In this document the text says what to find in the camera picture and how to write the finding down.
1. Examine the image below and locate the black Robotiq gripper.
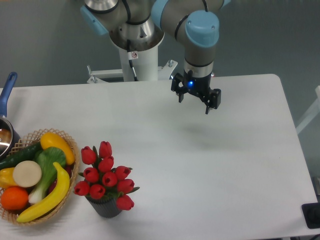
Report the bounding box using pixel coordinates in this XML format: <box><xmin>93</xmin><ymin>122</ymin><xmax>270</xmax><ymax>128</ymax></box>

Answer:
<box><xmin>171</xmin><ymin>70</ymin><xmax>222</xmax><ymax>115</ymax></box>

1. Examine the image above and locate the red tulip bouquet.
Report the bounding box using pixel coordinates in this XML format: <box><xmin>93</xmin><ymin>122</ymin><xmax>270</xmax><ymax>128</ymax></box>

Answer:
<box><xmin>73</xmin><ymin>141</ymin><xmax>140</xmax><ymax>211</ymax></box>

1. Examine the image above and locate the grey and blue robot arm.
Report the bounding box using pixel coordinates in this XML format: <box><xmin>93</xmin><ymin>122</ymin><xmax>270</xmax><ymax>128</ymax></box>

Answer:
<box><xmin>80</xmin><ymin>0</ymin><xmax>227</xmax><ymax>111</ymax></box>

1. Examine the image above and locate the dark grey ribbed vase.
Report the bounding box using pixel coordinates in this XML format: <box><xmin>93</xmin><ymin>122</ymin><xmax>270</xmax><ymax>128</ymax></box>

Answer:
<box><xmin>85</xmin><ymin>196</ymin><xmax>122</xmax><ymax>218</ymax></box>

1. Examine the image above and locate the dark red fruit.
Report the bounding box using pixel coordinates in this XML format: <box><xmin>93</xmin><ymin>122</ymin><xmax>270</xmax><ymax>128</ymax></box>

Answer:
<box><xmin>47</xmin><ymin>165</ymin><xmax>72</xmax><ymax>194</ymax></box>

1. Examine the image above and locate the green bok choy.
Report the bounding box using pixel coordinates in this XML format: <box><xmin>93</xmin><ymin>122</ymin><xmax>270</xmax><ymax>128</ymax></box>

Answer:
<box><xmin>28</xmin><ymin>147</ymin><xmax>66</xmax><ymax>205</ymax></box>

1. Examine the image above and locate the yellow banana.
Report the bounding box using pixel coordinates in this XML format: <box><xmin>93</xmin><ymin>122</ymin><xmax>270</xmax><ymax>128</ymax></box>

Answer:
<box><xmin>16</xmin><ymin>162</ymin><xmax>70</xmax><ymax>223</ymax></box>

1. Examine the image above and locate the black device at edge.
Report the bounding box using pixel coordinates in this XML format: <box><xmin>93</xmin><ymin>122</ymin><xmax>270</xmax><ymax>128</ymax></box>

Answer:
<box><xmin>301</xmin><ymin>202</ymin><xmax>320</xmax><ymax>229</ymax></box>

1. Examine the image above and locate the woven wicker basket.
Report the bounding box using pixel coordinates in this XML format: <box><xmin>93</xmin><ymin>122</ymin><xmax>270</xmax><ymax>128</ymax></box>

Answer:
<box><xmin>0</xmin><ymin>128</ymin><xmax>80</xmax><ymax>226</ymax></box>

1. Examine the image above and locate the green cucumber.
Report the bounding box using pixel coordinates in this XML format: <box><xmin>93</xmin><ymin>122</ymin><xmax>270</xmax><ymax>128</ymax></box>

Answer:
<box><xmin>0</xmin><ymin>141</ymin><xmax>42</xmax><ymax>170</ymax></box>

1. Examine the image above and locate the round beige bun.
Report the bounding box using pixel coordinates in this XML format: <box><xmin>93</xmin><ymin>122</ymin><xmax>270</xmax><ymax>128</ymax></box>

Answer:
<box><xmin>12</xmin><ymin>160</ymin><xmax>42</xmax><ymax>188</ymax></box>

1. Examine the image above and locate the yellow bell pepper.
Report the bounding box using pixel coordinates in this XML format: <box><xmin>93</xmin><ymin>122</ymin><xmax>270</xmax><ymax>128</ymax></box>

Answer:
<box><xmin>0</xmin><ymin>167</ymin><xmax>18</xmax><ymax>189</ymax></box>

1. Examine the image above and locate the orange fruit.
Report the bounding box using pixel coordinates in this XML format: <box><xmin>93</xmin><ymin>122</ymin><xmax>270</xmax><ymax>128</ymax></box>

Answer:
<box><xmin>0</xmin><ymin>186</ymin><xmax>29</xmax><ymax>211</ymax></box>

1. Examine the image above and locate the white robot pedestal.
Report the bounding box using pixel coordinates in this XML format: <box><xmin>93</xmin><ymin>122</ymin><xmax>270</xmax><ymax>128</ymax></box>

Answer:
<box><xmin>86</xmin><ymin>19</ymin><xmax>179</xmax><ymax>85</ymax></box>

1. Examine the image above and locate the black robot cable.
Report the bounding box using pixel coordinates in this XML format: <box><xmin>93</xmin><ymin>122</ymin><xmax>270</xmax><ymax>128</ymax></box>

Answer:
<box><xmin>126</xmin><ymin>39</ymin><xmax>139</xmax><ymax>82</ymax></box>

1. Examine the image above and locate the white frame at right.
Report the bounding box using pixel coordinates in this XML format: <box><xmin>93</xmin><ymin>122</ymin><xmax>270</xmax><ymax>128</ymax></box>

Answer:
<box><xmin>295</xmin><ymin>85</ymin><xmax>320</xmax><ymax>135</ymax></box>

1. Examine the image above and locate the blue handled saucepan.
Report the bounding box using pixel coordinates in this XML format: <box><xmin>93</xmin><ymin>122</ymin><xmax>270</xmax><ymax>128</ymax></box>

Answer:
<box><xmin>0</xmin><ymin>71</ymin><xmax>20</xmax><ymax>161</ymax></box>

